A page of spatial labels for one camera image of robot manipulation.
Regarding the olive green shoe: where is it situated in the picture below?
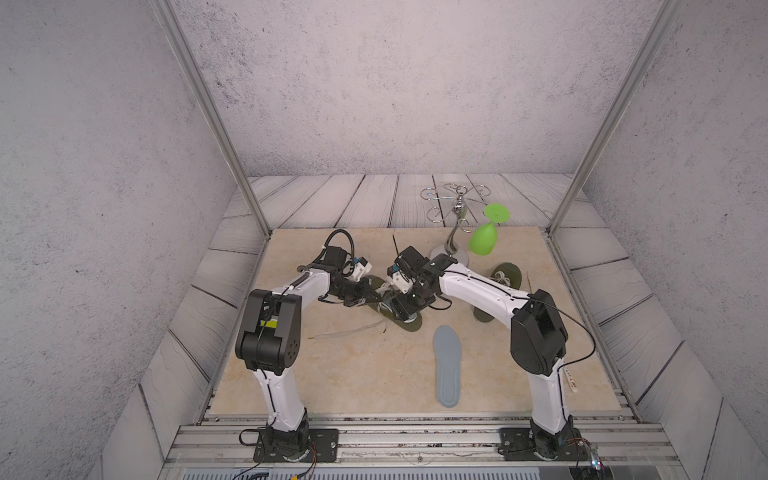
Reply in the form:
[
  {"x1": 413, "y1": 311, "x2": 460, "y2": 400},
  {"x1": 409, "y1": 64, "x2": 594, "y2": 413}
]
[
  {"x1": 364, "y1": 275, "x2": 423, "y2": 332},
  {"x1": 472, "y1": 262, "x2": 522, "y2": 323}
]

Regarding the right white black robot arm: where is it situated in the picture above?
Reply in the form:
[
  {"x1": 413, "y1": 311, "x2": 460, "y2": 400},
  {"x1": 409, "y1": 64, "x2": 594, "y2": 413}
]
[{"x1": 387, "y1": 247, "x2": 570, "y2": 435}]

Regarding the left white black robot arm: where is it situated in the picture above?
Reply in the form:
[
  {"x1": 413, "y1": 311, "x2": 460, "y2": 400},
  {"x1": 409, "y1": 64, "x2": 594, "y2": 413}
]
[{"x1": 235, "y1": 246, "x2": 380, "y2": 432}]

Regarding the right grey insole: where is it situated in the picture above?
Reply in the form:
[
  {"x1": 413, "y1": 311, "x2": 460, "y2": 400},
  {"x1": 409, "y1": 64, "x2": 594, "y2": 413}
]
[{"x1": 433, "y1": 325, "x2": 462, "y2": 408}]

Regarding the hanging green plastic wine glass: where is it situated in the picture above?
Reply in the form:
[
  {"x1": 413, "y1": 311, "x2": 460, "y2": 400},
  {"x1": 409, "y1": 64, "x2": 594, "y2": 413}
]
[{"x1": 468, "y1": 203, "x2": 510, "y2": 256}]

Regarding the silver metal glass stand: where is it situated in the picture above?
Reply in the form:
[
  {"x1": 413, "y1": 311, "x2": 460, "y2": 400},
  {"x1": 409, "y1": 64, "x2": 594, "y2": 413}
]
[{"x1": 420, "y1": 183, "x2": 491, "y2": 265}]

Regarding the metal spoon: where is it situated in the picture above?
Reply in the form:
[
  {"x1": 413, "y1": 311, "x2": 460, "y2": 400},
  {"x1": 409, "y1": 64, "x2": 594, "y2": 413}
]
[{"x1": 562, "y1": 367, "x2": 579, "y2": 393}]

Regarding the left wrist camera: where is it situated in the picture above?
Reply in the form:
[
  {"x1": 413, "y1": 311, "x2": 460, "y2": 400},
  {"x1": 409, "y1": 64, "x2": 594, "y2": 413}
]
[{"x1": 350, "y1": 257, "x2": 372, "y2": 282}]

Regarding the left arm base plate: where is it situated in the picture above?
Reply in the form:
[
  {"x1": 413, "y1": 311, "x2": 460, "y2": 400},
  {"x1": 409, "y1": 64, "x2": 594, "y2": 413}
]
[{"x1": 253, "y1": 427, "x2": 339, "y2": 463}]

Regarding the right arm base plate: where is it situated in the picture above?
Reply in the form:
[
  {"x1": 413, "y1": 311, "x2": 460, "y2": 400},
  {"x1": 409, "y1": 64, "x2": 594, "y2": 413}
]
[{"x1": 497, "y1": 427, "x2": 592, "y2": 462}]

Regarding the aluminium rail base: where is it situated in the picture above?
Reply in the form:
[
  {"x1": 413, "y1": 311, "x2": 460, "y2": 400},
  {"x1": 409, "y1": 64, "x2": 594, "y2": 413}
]
[{"x1": 164, "y1": 409, "x2": 687, "y2": 479}]

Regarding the left aluminium frame post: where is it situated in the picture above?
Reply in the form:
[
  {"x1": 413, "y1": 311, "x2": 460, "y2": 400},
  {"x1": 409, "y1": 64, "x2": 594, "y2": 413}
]
[{"x1": 150, "y1": 0, "x2": 272, "y2": 238}]

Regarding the aluminium frame post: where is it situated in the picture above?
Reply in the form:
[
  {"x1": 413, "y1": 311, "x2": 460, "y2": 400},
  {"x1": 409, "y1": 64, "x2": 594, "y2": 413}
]
[
  {"x1": 150, "y1": 0, "x2": 272, "y2": 238},
  {"x1": 545, "y1": 0, "x2": 684, "y2": 238}
]

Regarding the right aluminium frame post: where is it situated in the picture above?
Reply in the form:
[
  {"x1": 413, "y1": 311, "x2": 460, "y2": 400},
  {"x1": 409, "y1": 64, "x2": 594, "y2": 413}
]
[{"x1": 545, "y1": 0, "x2": 684, "y2": 238}]

